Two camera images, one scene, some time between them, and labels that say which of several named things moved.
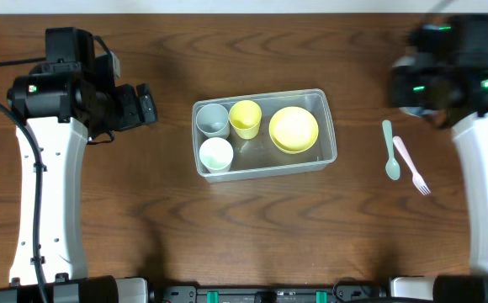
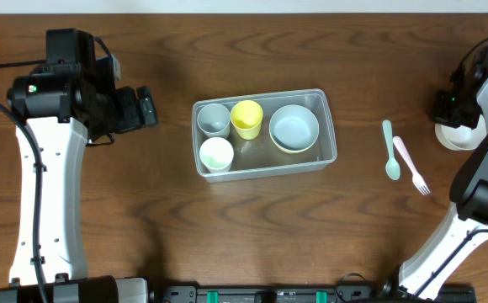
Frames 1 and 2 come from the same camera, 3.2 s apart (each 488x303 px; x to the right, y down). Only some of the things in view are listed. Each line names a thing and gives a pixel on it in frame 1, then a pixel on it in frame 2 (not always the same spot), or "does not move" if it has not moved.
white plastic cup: x=216 y=154 does not move
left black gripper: x=145 y=105 does not move
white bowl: x=417 y=111 → x=294 y=127
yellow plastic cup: x=245 y=116 does not move
